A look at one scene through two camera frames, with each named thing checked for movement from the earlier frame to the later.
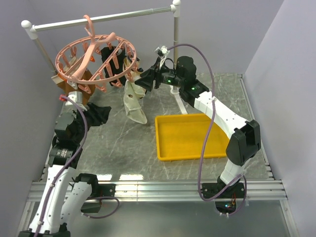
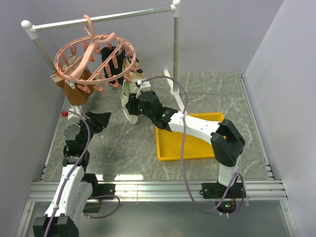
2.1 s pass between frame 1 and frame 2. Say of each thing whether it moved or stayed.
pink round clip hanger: stayed
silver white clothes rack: stayed
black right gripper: moved
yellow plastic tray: stayed
